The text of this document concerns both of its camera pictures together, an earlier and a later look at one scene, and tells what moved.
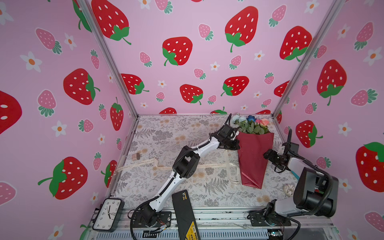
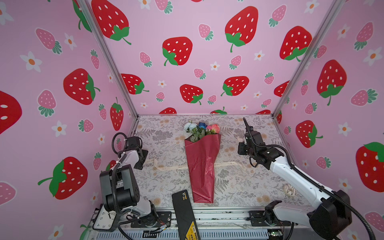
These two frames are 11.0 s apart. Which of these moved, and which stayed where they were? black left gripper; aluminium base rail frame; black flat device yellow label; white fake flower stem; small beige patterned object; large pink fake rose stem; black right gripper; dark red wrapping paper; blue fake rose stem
Moved: large pink fake rose stem; black right gripper; blue fake rose stem; white fake flower stem; dark red wrapping paper; black left gripper
Stayed: small beige patterned object; aluminium base rail frame; black flat device yellow label
